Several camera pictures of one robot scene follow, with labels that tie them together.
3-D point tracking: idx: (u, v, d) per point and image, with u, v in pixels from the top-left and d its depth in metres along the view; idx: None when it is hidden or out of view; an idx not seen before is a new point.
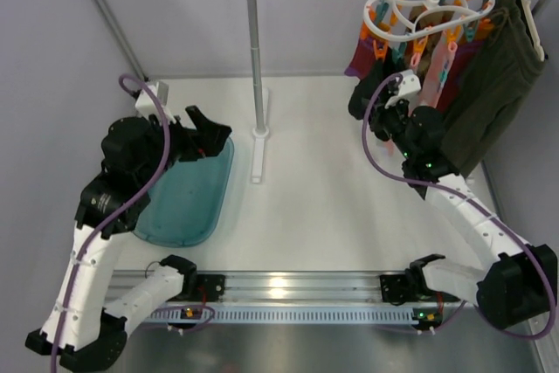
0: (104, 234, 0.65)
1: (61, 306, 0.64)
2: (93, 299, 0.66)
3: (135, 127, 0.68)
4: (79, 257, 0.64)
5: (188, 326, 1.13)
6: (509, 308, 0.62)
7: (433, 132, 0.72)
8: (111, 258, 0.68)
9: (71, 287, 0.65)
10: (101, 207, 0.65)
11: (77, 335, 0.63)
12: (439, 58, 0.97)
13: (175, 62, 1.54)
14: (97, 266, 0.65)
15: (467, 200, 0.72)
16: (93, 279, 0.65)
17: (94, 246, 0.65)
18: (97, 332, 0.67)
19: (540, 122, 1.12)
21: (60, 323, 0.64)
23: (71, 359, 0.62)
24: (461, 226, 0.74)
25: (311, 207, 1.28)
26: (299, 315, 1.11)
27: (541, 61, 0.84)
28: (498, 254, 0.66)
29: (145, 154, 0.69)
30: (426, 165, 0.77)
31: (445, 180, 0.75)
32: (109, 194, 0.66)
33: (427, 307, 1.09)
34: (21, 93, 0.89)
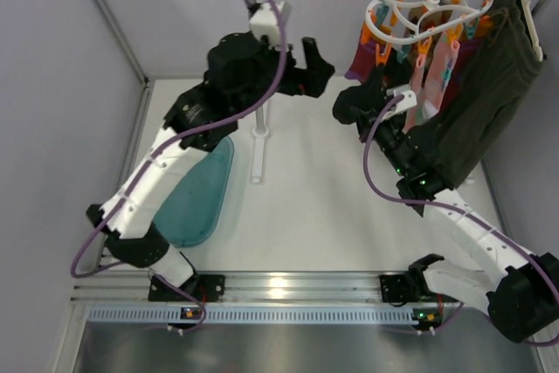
0: (182, 142, 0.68)
1: (124, 192, 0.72)
2: (151, 200, 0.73)
3: (244, 44, 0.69)
4: (153, 157, 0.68)
5: (188, 326, 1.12)
6: (523, 321, 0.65)
7: (430, 152, 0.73)
8: (179, 169, 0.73)
9: (137, 179, 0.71)
10: (189, 116, 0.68)
11: (125, 224, 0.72)
12: (442, 58, 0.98)
13: (175, 62, 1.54)
14: (165, 171, 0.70)
15: (465, 215, 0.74)
16: (156, 183, 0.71)
17: (170, 151, 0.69)
18: (143, 227, 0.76)
19: (540, 122, 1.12)
21: (118, 206, 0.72)
23: (113, 242, 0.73)
24: (462, 239, 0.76)
25: (310, 206, 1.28)
26: (299, 315, 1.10)
27: (539, 61, 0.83)
28: (506, 269, 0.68)
29: (247, 74, 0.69)
30: (421, 183, 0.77)
31: (440, 195, 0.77)
32: (200, 108, 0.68)
33: (427, 307, 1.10)
34: (21, 91, 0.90)
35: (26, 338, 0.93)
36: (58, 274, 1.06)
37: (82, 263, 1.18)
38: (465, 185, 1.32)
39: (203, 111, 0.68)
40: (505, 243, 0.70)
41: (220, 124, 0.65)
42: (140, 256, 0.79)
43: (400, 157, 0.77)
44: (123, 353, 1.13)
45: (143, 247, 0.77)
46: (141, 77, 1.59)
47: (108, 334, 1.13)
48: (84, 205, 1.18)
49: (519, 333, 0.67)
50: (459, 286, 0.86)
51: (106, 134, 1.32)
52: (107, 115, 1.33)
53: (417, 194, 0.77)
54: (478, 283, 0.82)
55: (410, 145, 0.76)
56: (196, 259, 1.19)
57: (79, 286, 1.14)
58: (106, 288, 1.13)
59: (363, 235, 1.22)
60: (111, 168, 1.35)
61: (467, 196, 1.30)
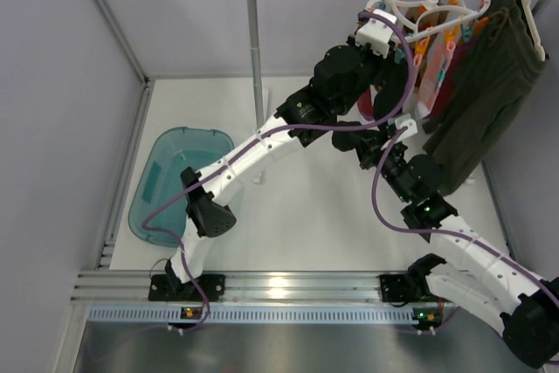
0: (290, 133, 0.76)
1: (226, 162, 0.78)
2: (247, 173, 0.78)
3: (348, 57, 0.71)
4: (265, 135, 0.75)
5: (188, 326, 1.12)
6: (541, 348, 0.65)
7: (432, 182, 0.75)
8: (279, 155, 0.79)
9: (242, 153, 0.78)
10: (300, 113, 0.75)
11: (219, 188, 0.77)
12: (438, 58, 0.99)
13: (175, 62, 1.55)
14: (268, 152, 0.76)
15: (473, 242, 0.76)
16: (258, 161, 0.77)
17: (279, 136, 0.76)
18: (225, 200, 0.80)
19: (541, 121, 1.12)
21: (217, 172, 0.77)
23: (204, 203, 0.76)
24: (472, 268, 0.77)
25: (311, 206, 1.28)
26: (299, 315, 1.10)
27: (542, 61, 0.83)
28: (518, 296, 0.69)
29: (348, 85, 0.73)
30: (425, 210, 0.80)
31: (446, 222, 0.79)
32: (308, 110, 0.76)
33: (427, 307, 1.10)
34: (19, 92, 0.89)
35: (26, 338, 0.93)
36: (58, 275, 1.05)
37: (82, 263, 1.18)
38: (465, 185, 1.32)
39: (313, 113, 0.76)
40: (514, 270, 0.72)
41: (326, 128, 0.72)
42: (210, 227, 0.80)
43: (403, 185, 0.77)
44: (123, 353, 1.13)
45: (221, 219, 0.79)
46: (141, 77, 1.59)
47: (107, 334, 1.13)
48: (85, 205, 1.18)
49: (538, 360, 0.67)
50: (468, 297, 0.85)
51: (106, 135, 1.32)
52: (106, 115, 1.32)
53: (421, 219, 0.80)
54: (489, 300, 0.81)
55: (412, 174, 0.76)
56: None
57: (79, 286, 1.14)
58: (110, 287, 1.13)
59: (364, 234, 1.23)
60: (111, 168, 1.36)
61: (467, 196, 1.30)
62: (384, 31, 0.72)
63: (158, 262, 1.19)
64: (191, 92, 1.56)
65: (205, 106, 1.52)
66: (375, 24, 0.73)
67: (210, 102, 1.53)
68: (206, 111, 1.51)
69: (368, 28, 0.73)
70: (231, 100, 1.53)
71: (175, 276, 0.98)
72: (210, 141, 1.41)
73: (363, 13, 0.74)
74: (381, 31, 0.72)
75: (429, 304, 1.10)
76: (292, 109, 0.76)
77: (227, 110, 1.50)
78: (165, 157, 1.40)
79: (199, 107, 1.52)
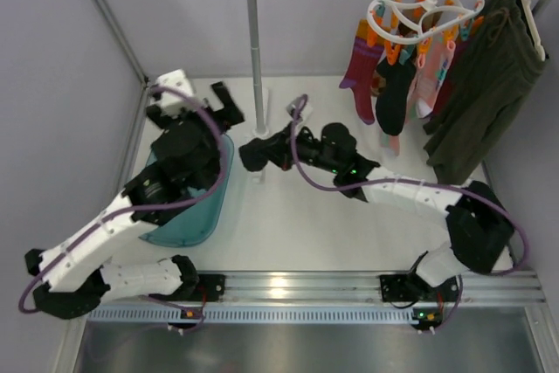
0: (133, 216, 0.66)
1: (65, 247, 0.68)
2: (90, 259, 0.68)
3: (187, 133, 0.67)
4: (103, 220, 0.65)
5: (188, 326, 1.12)
6: (480, 250, 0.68)
7: (346, 145, 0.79)
8: (126, 236, 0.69)
9: (80, 238, 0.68)
10: (149, 191, 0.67)
11: (58, 278, 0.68)
12: (437, 57, 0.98)
13: (175, 62, 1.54)
14: (108, 238, 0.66)
15: (397, 179, 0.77)
16: (99, 246, 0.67)
17: (121, 219, 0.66)
18: (73, 286, 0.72)
19: (541, 120, 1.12)
21: (57, 259, 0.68)
23: (38, 296, 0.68)
24: (403, 202, 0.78)
25: (313, 205, 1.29)
26: (299, 315, 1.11)
27: (542, 60, 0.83)
28: (446, 209, 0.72)
29: (198, 166, 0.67)
30: (353, 173, 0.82)
31: (375, 175, 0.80)
32: (157, 187, 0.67)
33: (427, 307, 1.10)
34: (20, 92, 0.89)
35: (26, 337, 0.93)
36: None
37: None
38: None
39: (162, 190, 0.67)
40: (437, 189, 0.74)
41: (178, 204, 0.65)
42: (62, 312, 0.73)
43: (327, 159, 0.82)
44: (123, 353, 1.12)
45: (72, 303, 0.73)
46: (141, 77, 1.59)
47: (107, 334, 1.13)
48: (85, 205, 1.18)
49: (486, 264, 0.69)
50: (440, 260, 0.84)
51: (106, 135, 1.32)
52: (106, 114, 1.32)
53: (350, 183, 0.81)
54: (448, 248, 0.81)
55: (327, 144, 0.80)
56: (196, 259, 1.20)
57: None
58: None
59: (363, 234, 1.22)
60: (112, 168, 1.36)
61: None
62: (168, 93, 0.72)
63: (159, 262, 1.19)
64: None
65: None
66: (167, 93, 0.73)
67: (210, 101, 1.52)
68: None
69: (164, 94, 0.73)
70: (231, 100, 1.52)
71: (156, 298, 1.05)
72: None
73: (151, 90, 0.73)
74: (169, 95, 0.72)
75: (429, 304, 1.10)
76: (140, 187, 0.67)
77: None
78: None
79: None
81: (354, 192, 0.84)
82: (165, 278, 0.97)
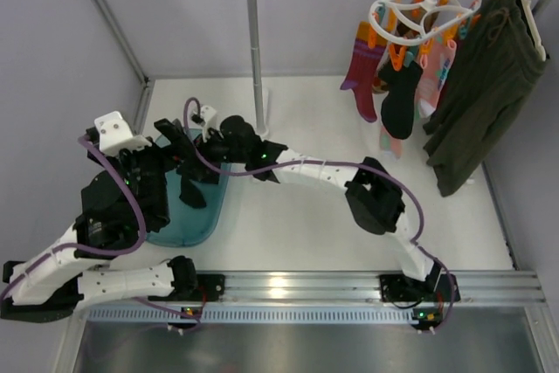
0: (76, 252, 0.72)
1: (27, 268, 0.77)
2: (46, 280, 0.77)
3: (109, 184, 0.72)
4: (51, 252, 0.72)
5: (188, 326, 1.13)
6: (380, 215, 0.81)
7: (242, 132, 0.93)
8: (77, 265, 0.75)
9: (37, 263, 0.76)
10: (92, 230, 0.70)
11: (21, 293, 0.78)
12: (437, 56, 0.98)
13: (175, 62, 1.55)
14: (58, 268, 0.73)
15: (304, 161, 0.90)
16: (51, 273, 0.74)
17: (67, 253, 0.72)
18: (40, 300, 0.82)
19: (541, 120, 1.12)
21: (19, 277, 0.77)
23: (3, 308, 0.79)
24: (313, 182, 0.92)
25: (312, 206, 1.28)
26: (299, 314, 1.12)
27: (542, 60, 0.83)
28: (344, 184, 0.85)
29: (123, 213, 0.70)
30: (262, 157, 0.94)
31: (282, 158, 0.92)
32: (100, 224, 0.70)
33: (427, 307, 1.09)
34: (20, 92, 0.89)
35: (26, 337, 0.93)
36: None
37: None
38: (465, 185, 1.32)
39: (103, 232, 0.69)
40: (337, 167, 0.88)
41: (106, 252, 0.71)
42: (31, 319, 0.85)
43: (234, 150, 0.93)
44: (123, 353, 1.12)
45: (34, 316, 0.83)
46: (141, 77, 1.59)
47: (107, 334, 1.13)
48: None
49: (386, 226, 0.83)
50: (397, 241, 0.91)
51: None
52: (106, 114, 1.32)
53: (262, 167, 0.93)
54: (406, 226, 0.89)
55: (229, 137, 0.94)
56: (196, 259, 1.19)
57: None
58: None
59: (362, 234, 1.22)
60: None
61: (467, 196, 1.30)
62: (115, 133, 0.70)
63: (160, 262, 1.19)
64: (190, 92, 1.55)
65: (204, 106, 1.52)
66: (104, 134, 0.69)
67: (210, 101, 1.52)
68: None
69: (103, 139, 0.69)
70: (231, 100, 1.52)
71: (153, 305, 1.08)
72: None
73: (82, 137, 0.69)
74: (113, 134, 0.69)
75: (429, 305, 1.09)
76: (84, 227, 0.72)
77: (227, 110, 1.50)
78: None
79: None
81: (267, 176, 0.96)
82: (152, 285, 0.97)
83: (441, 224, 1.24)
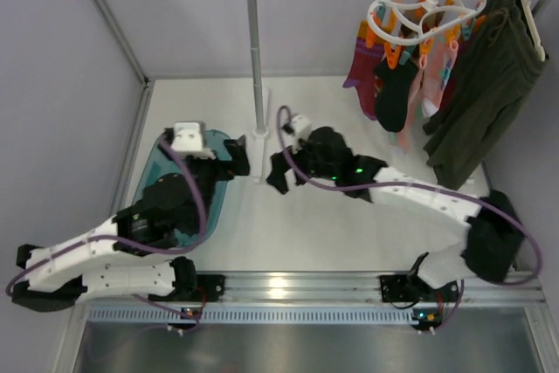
0: (114, 245, 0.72)
1: (53, 252, 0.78)
2: (69, 270, 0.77)
3: (171, 185, 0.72)
4: (87, 241, 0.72)
5: (188, 326, 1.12)
6: (495, 263, 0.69)
7: (333, 141, 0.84)
8: (104, 259, 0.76)
9: (65, 250, 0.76)
10: (137, 227, 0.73)
11: (38, 278, 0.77)
12: (439, 57, 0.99)
13: (175, 62, 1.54)
14: (88, 259, 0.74)
15: (410, 184, 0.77)
16: (79, 262, 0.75)
17: (103, 245, 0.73)
18: (51, 288, 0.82)
19: (541, 121, 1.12)
21: (42, 262, 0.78)
23: (17, 291, 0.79)
24: (422, 210, 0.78)
25: (312, 207, 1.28)
26: (299, 315, 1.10)
27: (542, 61, 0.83)
28: (465, 219, 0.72)
29: (174, 215, 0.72)
30: (357, 171, 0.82)
31: (380, 176, 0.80)
32: (145, 224, 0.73)
33: (427, 307, 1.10)
34: (20, 92, 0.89)
35: (25, 337, 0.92)
36: None
37: None
38: (465, 185, 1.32)
39: (143, 230, 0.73)
40: (454, 197, 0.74)
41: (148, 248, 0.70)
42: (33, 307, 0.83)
43: (326, 162, 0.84)
44: (123, 353, 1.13)
45: (41, 303, 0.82)
46: (141, 77, 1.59)
47: (107, 334, 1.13)
48: (84, 205, 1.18)
49: (500, 273, 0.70)
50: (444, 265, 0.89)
51: (106, 134, 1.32)
52: (106, 114, 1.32)
53: (356, 183, 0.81)
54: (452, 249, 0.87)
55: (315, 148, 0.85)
56: (196, 259, 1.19)
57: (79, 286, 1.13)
58: None
59: (362, 235, 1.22)
60: (112, 167, 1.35)
61: (467, 196, 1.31)
62: (189, 140, 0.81)
63: None
64: (190, 92, 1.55)
65: (204, 106, 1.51)
66: (179, 139, 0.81)
67: (210, 101, 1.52)
68: (205, 111, 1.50)
69: (174, 145, 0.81)
70: (231, 100, 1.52)
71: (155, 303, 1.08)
72: None
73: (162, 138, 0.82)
74: (188, 142, 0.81)
75: (429, 305, 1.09)
76: (127, 221, 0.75)
77: (228, 111, 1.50)
78: None
79: (199, 107, 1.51)
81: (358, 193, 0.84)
82: (155, 283, 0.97)
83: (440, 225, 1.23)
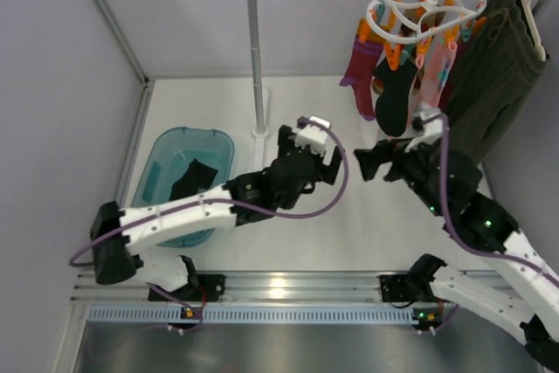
0: (231, 208, 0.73)
1: (157, 210, 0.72)
2: (174, 231, 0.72)
3: (306, 161, 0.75)
4: (206, 201, 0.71)
5: (188, 326, 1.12)
6: None
7: (470, 178, 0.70)
8: (210, 224, 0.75)
9: (175, 207, 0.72)
10: (248, 196, 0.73)
11: (139, 237, 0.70)
12: (438, 58, 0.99)
13: (175, 62, 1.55)
14: (203, 218, 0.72)
15: (541, 273, 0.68)
16: (189, 223, 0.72)
17: (219, 206, 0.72)
18: (134, 252, 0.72)
19: (541, 121, 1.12)
21: (144, 218, 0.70)
23: (112, 248, 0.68)
24: (528, 295, 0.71)
25: (312, 207, 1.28)
26: (299, 315, 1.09)
27: (542, 61, 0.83)
28: None
29: (299, 186, 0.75)
30: (486, 224, 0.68)
31: (511, 245, 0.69)
32: (256, 193, 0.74)
33: (427, 307, 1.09)
34: (20, 92, 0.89)
35: (26, 338, 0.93)
36: (58, 275, 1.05)
37: (82, 263, 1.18)
38: None
39: (258, 197, 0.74)
40: None
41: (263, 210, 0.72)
42: (107, 273, 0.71)
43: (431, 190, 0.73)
44: (123, 352, 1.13)
45: (121, 268, 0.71)
46: (141, 77, 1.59)
47: (107, 333, 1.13)
48: (85, 205, 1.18)
49: None
50: (479, 305, 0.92)
51: (106, 134, 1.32)
52: (106, 114, 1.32)
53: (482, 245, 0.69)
54: (504, 308, 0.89)
55: None
56: (196, 259, 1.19)
57: (79, 286, 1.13)
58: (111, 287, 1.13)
59: (362, 235, 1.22)
60: (112, 167, 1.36)
61: None
62: (320, 134, 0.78)
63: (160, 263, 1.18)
64: (190, 92, 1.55)
65: (204, 106, 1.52)
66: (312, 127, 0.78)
67: (210, 101, 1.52)
68: (205, 110, 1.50)
69: (306, 127, 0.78)
70: (231, 100, 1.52)
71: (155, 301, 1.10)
72: (210, 141, 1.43)
73: (300, 118, 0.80)
74: (317, 134, 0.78)
75: (430, 304, 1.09)
76: (239, 189, 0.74)
77: (228, 111, 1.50)
78: (165, 156, 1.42)
79: (199, 107, 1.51)
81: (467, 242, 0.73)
82: (176, 272, 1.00)
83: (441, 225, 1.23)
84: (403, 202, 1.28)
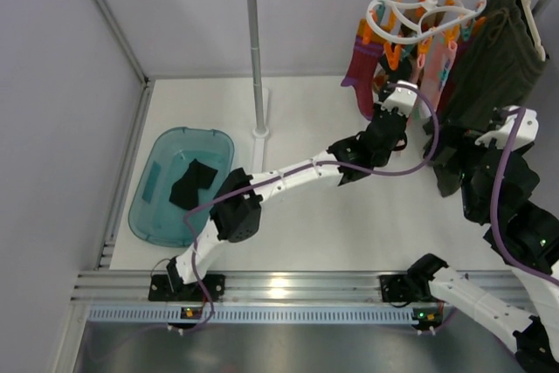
0: (340, 169, 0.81)
1: (279, 172, 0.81)
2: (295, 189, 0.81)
3: (398, 119, 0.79)
4: (320, 162, 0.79)
5: (188, 326, 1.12)
6: None
7: (526, 183, 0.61)
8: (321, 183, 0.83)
9: (294, 169, 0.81)
10: (349, 157, 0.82)
11: (268, 195, 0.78)
12: (438, 58, 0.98)
13: (175, 62, 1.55)
14: (319, 178, 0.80)
15: None
16: (307, 182, 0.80)
17: (329, 168, 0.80)
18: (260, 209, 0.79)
19: (543, 121, 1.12)
21: (271, 180, 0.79)
23: (246, 203, 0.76)
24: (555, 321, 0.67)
25: (312, 207, 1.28)
26: (299, 315, 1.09)
27: (542, 61, 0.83)
28: None
29: (394, 143, 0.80)
30: (541, 242, 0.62)
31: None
32: (355, 155, 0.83)
33: (428, 307, 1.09)
34: (20, 93, 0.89)
35: (26, 338, 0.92)
36: (58, 275, 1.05)
37: (82, 262, 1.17)
38: None
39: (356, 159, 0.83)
40: None
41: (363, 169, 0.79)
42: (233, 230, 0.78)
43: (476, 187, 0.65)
44: (123, 352, 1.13)
45: (247, 224, 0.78)
46: (141, 78, 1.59)
47: (107, 334, 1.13)
48: (84, 206, 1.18)
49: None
50: (476, 310, 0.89)
51: (106, 134, 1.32)
52: (106, 114, 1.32)
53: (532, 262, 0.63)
54: (500, 315, 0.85)
55: (488, 173, 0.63)
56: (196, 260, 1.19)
57: (79, 286, 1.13)
58: (110, 287, 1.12)
59: (363, 235, 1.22)
60: (111, 167, 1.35)
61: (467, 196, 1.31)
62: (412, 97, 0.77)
63: (160, 263, 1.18)
64: (189, 92, 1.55)
65: (204, 105, 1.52)
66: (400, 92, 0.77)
67: (210, 101, 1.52)
68: (205, 110, 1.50)
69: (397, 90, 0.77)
70: (231, 100, 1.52)
71: (156, 303, 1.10)
72: (210, 141, 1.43)
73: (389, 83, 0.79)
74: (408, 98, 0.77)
75: (429, 304, 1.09)
76: (341, 151, 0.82)
77: (228, 110, 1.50)
78: (165, 156, 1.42)
79: (199, 107, 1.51)
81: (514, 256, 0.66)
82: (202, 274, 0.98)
83: (441, 226, 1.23)
84: (403, 201, 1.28)
